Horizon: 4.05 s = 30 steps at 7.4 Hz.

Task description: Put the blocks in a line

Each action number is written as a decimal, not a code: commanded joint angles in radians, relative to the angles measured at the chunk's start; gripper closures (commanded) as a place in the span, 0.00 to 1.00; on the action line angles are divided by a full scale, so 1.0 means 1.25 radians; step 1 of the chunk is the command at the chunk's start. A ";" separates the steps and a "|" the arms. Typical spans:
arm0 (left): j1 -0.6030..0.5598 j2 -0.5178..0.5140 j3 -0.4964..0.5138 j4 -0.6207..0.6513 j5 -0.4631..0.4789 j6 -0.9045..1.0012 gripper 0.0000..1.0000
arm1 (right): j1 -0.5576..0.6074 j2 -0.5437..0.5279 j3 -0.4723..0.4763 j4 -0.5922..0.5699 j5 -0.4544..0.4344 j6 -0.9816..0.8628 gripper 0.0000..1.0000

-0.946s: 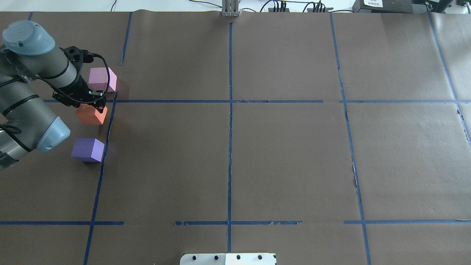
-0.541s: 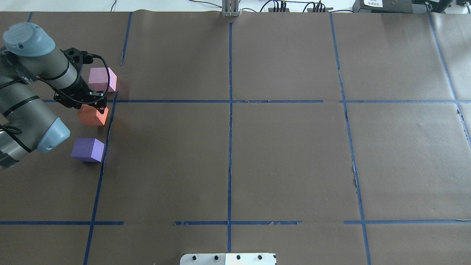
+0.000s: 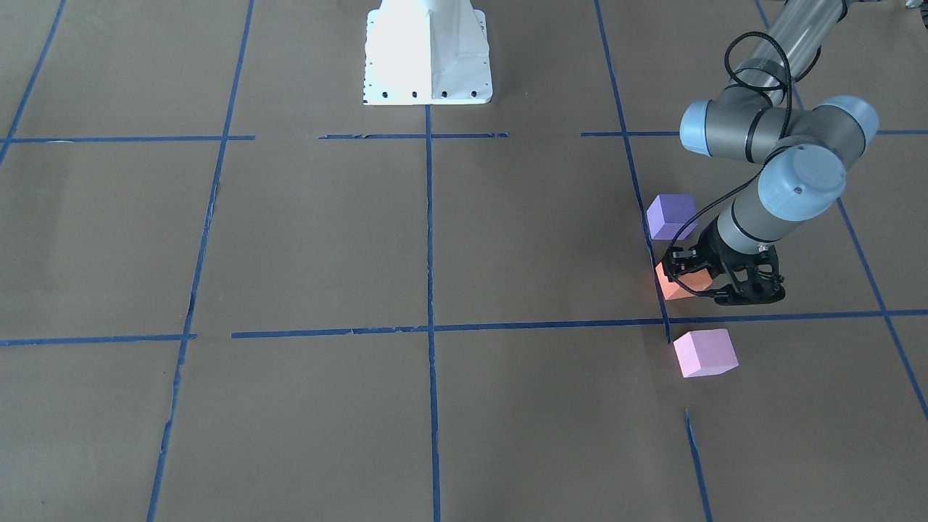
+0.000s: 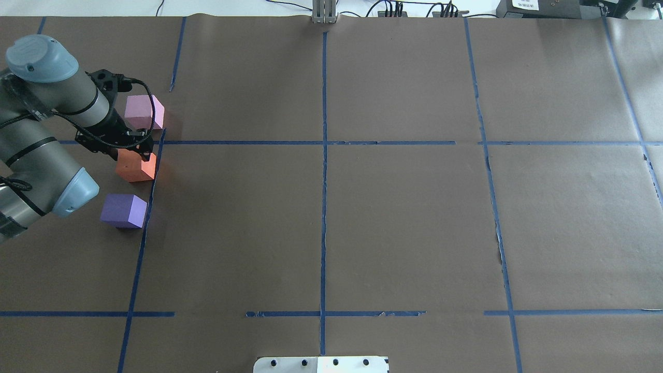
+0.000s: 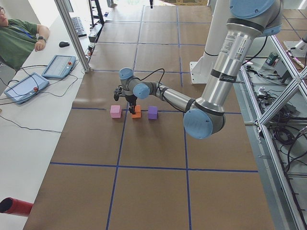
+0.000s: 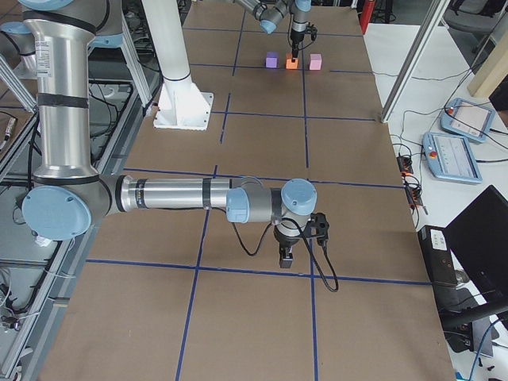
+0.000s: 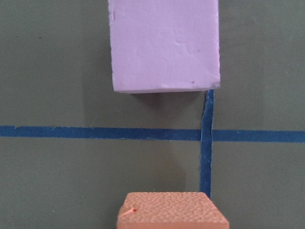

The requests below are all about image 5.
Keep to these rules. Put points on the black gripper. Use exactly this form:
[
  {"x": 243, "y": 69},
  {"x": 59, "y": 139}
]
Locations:
[{"x": 130, "y": 98}]

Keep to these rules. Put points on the orange foam block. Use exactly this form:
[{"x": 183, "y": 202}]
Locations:
[{"x": 138, "y": 112}]

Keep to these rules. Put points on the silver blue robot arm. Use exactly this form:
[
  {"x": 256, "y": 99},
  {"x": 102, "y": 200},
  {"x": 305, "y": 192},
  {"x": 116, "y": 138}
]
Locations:
[{"x": 235, "y": 25}]

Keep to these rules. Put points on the person's hand with watch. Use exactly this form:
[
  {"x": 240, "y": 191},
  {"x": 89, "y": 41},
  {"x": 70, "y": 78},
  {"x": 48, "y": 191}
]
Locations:
[{"x": 40, "y": 45}]

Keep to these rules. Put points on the pink foam block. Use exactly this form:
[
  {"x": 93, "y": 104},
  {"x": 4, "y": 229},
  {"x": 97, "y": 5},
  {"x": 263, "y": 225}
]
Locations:
[{"x": 115, "y": 111}]

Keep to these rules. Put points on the purple foam block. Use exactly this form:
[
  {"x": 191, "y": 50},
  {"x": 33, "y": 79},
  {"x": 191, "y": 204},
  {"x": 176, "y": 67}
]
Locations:
[{"x": 152, "y": 112}]

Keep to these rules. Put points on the blue teach pendant far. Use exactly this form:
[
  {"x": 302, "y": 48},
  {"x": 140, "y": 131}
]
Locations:
[{"x": 59, "y": 67}]

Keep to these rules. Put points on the blue teach pendant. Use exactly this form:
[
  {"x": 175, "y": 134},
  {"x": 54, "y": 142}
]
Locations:
[
  {"x": 59, "y": 67},
  {"x": 26, "y": 88}
]

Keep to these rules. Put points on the black computer mouse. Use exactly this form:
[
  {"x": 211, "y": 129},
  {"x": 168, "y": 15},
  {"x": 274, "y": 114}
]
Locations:
[{"x": 63, "y": 44}]

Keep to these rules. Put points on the black keyboard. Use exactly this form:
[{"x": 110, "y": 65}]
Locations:
[{"x": 78, "y": 26}]

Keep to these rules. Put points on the blue teach pendant near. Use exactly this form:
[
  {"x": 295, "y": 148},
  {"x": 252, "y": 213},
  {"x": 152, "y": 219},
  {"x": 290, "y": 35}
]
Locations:
[{"x": 26, "y": 88}]

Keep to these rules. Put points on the person in green shirt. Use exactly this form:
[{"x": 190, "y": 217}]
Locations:
[{"x": 17, "y": 39}]

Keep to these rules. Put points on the green power device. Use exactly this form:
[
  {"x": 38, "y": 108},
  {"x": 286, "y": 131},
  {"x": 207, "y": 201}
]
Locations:
[{"x": 271, "y": 58}]

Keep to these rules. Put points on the red tube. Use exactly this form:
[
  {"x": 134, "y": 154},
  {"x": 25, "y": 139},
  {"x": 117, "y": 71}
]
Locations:
[{"x": 15, "y": 207}]

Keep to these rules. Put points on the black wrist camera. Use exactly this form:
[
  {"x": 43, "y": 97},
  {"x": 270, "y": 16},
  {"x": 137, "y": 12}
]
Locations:
[{"x": 118, "y": 92}]

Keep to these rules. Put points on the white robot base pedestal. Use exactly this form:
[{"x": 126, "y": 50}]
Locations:
[{"x": 200, "y": 70}]

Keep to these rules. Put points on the aluminium frame post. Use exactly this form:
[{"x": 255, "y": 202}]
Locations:
[{"x": 64, "y": 13}]

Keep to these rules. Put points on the aluminium frame rail right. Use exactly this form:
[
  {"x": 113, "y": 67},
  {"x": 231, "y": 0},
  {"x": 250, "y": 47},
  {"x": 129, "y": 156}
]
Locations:
[{"x": 273, "y": 101}]

